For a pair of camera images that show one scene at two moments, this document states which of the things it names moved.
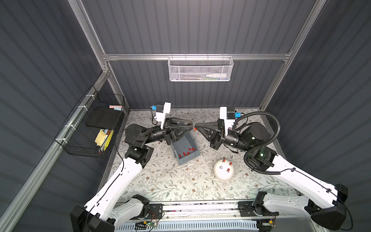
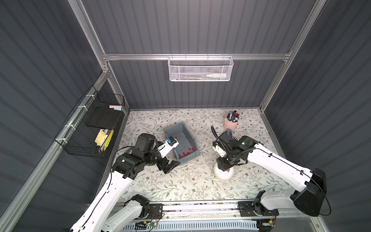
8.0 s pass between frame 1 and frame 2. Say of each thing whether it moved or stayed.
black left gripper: moved
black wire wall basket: stayed
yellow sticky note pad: stayed
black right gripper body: moved
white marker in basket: stayed
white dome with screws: stayed
